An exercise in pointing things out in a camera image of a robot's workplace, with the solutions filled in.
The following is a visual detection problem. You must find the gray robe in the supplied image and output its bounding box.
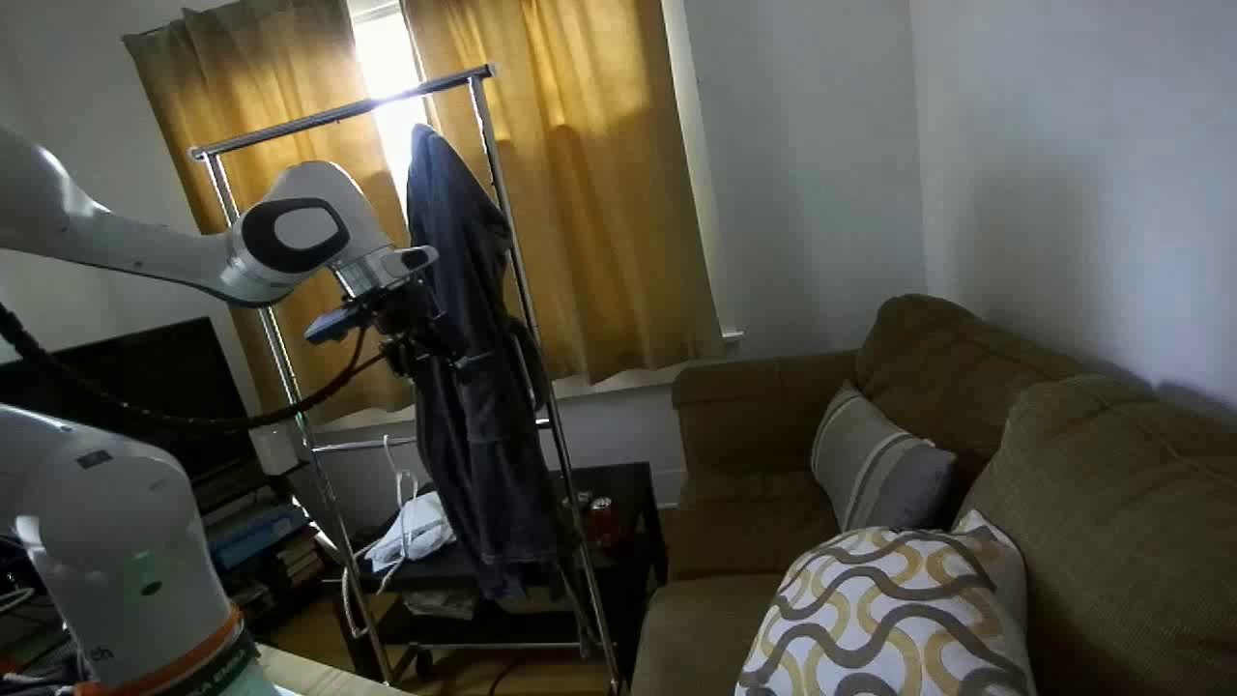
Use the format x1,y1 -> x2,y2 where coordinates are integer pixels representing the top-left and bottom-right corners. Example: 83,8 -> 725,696
406,127 -> 556,601

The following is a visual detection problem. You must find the brown sofa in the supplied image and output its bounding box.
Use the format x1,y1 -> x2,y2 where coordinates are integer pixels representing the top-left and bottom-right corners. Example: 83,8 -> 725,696
627,291 -> 1237,696

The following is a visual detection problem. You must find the mustard yellow curtain right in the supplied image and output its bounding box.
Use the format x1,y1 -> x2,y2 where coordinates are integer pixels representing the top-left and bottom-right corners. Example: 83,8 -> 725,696
402,0 -> 721,385

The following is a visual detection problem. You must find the metal clothes rack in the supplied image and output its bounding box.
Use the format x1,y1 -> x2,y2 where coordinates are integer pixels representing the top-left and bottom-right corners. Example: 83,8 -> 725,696
194,66 -> 627,696

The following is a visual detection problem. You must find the mustard yellow curtain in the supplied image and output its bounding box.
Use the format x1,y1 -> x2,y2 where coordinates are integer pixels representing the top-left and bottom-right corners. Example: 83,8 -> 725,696
402,0 -> 721,385
125,0 -> 409,422

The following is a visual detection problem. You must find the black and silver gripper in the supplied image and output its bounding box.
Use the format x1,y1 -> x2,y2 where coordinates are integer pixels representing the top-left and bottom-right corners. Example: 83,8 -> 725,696
304,244 -> 455,376

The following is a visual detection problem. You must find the gray striped pillow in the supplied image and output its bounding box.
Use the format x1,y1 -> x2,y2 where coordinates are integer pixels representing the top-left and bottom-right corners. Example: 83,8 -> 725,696
808,385 -> 953,529

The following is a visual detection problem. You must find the black television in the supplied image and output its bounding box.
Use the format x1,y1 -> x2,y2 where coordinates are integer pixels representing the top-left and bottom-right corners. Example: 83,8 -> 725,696
0,316 -> 259,481

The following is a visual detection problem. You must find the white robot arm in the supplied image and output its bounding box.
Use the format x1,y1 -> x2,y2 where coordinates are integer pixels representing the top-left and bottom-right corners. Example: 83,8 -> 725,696
0,131 -> 418,696

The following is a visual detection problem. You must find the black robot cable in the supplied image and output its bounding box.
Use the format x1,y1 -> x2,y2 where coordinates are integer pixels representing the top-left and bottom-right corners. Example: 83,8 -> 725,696
0,301 -> 391,432

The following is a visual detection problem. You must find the white cloth on table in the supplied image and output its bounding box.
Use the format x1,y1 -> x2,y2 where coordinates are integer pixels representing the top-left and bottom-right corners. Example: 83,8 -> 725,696
362,493 -> 455,574

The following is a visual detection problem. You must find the wavy patterned pillow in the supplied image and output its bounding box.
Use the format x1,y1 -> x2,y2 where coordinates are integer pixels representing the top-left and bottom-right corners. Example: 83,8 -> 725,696
735,511 -> 1034,696

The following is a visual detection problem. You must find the mustard yellow curtain left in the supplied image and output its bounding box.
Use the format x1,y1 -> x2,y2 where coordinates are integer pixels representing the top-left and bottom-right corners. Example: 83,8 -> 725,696
125,0 -> 409,422

